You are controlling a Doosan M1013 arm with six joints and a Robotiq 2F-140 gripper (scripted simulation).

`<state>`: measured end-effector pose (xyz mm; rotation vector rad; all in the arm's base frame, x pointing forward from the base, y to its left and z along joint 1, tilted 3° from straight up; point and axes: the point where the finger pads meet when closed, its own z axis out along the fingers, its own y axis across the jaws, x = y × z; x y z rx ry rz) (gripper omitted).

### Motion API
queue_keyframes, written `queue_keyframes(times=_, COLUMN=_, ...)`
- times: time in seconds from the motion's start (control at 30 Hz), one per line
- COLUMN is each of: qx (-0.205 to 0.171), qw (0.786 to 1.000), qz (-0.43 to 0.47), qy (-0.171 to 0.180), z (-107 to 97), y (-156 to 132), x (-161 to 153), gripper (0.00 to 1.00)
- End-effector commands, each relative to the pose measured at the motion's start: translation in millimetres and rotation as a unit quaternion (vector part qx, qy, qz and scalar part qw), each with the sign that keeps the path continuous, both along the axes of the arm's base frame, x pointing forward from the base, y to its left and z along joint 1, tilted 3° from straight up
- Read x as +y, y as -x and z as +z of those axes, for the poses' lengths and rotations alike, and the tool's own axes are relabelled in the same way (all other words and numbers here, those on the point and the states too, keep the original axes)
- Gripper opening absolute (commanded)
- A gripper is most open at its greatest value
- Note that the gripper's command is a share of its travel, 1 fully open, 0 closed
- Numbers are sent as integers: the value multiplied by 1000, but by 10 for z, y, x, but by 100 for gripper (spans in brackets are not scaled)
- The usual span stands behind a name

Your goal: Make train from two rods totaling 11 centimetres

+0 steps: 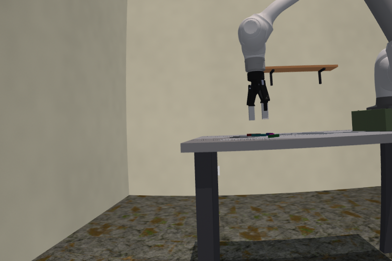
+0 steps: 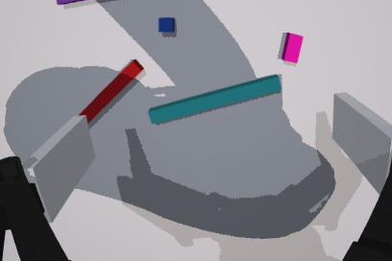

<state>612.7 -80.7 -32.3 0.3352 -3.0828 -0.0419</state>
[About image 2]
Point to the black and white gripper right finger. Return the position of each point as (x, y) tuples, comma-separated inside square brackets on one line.
[(366, 139)]

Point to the small dark blue block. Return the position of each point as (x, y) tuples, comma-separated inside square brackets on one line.
[(166, 24)]

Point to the dark red rod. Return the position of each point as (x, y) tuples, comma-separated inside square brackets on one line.
[(126, 76)]

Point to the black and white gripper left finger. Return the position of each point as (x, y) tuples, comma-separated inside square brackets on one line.
[(53, 171)]

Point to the turquoise rod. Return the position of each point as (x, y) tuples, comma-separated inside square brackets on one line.
[(216, 98)]

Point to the magenta rectangular block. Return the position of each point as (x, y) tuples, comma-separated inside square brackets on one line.
[(292, 47)]

